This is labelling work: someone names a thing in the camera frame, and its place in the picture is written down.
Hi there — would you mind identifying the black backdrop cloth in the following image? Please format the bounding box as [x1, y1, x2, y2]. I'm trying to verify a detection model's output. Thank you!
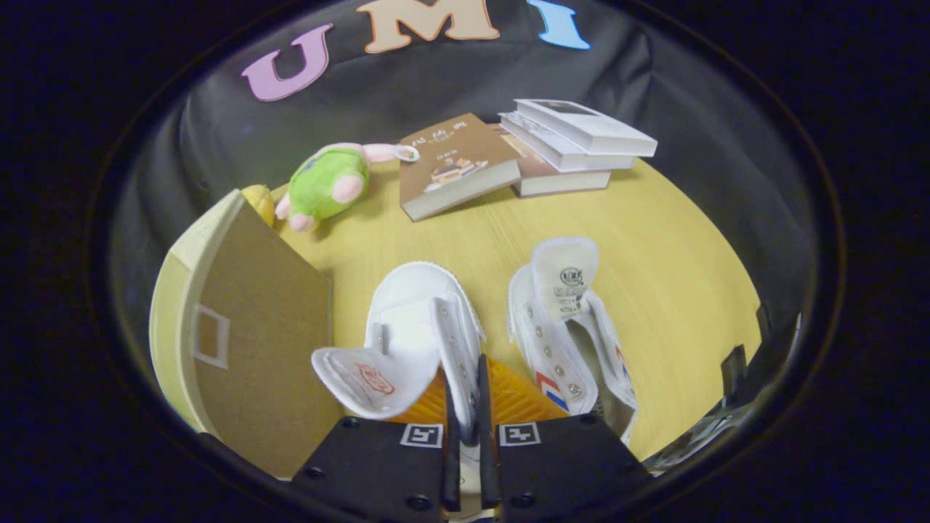
[109, 0, 822, 349]

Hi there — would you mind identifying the white book with patterned cover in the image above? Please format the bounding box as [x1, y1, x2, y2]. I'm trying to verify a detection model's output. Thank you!
[498, 111, 631, 174]

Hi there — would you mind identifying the white canvas shoe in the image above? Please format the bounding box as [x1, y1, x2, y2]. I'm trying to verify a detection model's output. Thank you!
[311, 261, 488, 520]
[506, 236, 640, 445]

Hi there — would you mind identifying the beige fabric storage box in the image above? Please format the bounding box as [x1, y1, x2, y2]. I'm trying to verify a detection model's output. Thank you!
[149, 189, 342, 480]

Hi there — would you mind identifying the green and pink plush toy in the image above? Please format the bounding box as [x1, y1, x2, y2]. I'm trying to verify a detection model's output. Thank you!
[275, 142, 421, 233]

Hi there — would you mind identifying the brown book under white books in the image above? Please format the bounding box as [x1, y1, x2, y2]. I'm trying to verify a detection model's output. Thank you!
[488, 122, 612, 198]

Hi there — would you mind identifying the small black box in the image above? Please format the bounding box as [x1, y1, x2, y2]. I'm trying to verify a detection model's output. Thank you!
[719, 345, 749, 397]

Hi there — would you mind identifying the brown book with illustrated cover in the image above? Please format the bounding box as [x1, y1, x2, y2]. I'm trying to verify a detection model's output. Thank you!
[398, 113, 522, 222]

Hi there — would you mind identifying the yellow plush toy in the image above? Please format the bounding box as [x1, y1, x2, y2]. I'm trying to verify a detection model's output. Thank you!
[241, 185, 277, 227]

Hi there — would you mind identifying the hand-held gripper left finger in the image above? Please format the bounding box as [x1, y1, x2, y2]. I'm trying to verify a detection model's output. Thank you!
[291, 369, 462, 523]

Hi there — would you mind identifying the dark flat device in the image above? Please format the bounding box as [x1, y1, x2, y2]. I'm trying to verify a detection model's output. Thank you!
[643, 396, 756, 473]

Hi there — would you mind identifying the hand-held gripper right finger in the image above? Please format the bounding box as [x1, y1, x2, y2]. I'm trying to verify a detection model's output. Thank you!
[476, 354, 651, 523]

